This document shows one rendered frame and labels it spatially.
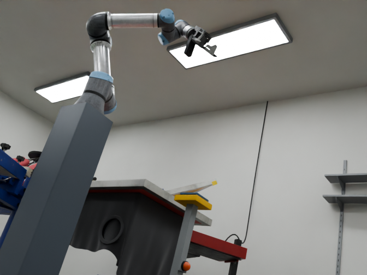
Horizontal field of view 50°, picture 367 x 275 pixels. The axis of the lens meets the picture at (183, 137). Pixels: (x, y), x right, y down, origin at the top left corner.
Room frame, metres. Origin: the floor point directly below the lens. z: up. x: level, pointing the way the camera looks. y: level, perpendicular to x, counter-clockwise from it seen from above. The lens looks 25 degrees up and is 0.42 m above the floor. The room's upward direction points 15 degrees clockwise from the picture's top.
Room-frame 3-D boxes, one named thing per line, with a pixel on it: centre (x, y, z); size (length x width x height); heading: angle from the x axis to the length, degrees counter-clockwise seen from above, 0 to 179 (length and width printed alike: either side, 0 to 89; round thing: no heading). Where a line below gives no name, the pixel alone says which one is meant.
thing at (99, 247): (2.10, 0.29, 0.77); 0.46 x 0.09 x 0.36; 47
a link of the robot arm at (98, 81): (1.72, 0.47, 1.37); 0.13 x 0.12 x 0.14; 172
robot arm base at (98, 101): (1.71, 0.47, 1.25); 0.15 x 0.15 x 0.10
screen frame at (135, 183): (2.27, 0.21, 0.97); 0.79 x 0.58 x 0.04; 47
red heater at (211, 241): (3.40, -0.39, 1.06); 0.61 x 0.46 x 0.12; 107
